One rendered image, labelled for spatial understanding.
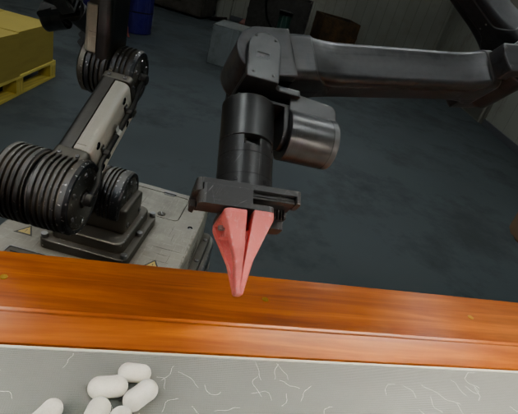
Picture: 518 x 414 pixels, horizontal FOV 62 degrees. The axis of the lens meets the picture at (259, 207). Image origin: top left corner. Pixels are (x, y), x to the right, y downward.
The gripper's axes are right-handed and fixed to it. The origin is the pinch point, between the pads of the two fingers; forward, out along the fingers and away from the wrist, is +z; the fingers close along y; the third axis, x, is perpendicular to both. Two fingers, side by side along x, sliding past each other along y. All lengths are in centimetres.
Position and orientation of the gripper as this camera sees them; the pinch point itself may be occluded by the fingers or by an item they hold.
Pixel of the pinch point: (238, 287)
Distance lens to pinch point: 41.1
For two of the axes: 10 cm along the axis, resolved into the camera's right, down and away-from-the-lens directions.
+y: 9.6, 1.4, 2.5
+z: -0.4, 9.3, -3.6
